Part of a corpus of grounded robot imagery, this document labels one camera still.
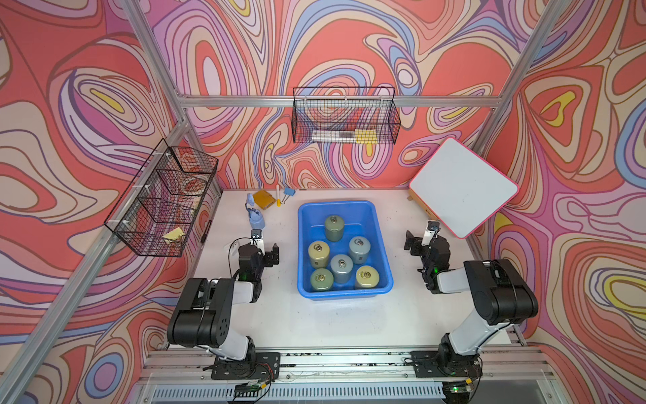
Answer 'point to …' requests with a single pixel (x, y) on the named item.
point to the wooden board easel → (413, 196)
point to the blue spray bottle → (256, 219)
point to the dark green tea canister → (335, 227)
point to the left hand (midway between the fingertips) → (264, 244)
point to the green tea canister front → (321, 279)
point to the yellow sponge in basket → (174, 234)
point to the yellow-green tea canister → (367, 277)
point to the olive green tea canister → (319, 252)
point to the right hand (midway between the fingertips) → (421, 237)
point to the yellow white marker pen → (277, 196)
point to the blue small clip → (288, 192)
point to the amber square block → (263, 199)
